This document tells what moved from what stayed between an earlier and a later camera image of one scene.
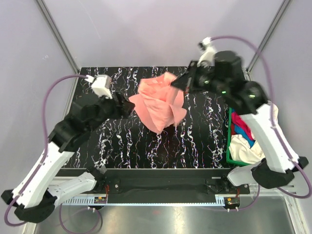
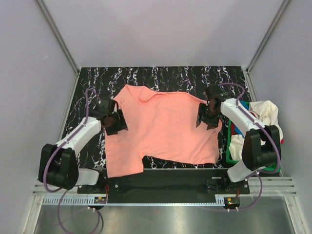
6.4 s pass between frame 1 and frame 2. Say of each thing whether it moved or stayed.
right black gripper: moved
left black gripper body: moved
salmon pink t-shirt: moved
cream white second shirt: stayed
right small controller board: stayed
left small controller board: stayed
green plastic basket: stayed
